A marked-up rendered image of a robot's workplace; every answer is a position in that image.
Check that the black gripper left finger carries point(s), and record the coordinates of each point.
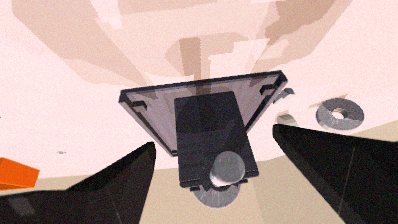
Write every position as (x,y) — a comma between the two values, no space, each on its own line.
(114,195)

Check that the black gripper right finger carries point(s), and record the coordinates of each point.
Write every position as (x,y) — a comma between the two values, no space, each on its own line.
(358,177)

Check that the orange shallow tray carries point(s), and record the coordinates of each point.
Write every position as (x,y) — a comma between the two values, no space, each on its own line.
(14,175)

